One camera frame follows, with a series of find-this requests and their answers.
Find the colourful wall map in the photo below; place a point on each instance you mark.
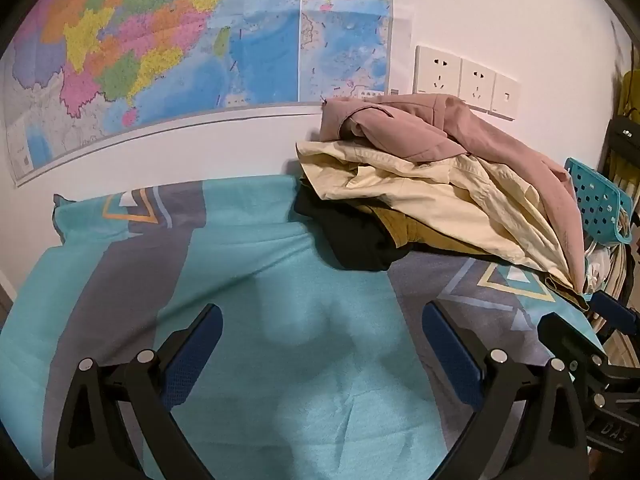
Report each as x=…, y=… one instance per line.
x=150, y=35

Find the white wall socket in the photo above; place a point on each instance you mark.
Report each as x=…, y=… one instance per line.
x=477, y=85
x=437, y=72

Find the black garment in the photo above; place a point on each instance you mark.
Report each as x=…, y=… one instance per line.
x=350, y=235

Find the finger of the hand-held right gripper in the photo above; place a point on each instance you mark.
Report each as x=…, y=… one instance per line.
x=612, y=310
x=570, y=340

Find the white wall switch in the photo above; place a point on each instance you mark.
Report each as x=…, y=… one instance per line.
x=505, y=96

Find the black bag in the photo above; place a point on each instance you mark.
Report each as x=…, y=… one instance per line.
x=622, y=145

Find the cream yellow jacket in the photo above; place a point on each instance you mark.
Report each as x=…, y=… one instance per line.
x=425, y=185

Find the teal and grey patterned bedsheet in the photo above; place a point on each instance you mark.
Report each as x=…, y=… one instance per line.
x=250, y=260

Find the pink zip jacket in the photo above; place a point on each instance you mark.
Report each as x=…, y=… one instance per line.
x=400, y=125

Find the teal perforated plastic basket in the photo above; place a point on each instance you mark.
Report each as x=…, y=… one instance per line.
x=595, y=195

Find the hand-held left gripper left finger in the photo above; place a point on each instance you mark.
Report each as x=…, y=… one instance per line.
x=192, y=355

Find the mustard yellow garment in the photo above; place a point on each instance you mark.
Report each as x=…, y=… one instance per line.
x=400, y=225

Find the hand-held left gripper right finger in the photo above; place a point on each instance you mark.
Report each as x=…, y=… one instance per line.
x=450, y=350

